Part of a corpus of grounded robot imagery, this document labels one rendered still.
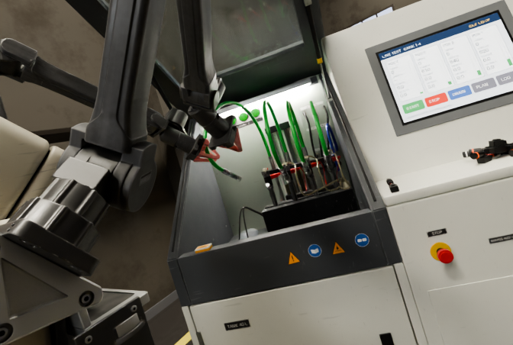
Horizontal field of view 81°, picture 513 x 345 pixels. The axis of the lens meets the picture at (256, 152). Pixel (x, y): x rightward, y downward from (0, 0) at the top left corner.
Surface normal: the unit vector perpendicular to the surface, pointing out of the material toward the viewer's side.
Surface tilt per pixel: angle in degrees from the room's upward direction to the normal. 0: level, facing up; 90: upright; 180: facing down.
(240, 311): 90
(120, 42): 100
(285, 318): 90
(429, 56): 76
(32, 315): 90
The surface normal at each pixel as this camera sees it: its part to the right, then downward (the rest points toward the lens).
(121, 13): -0.13, 0.23
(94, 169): 0.15, -0.63
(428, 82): -0.26, -0.15
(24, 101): 0.78, -0.23
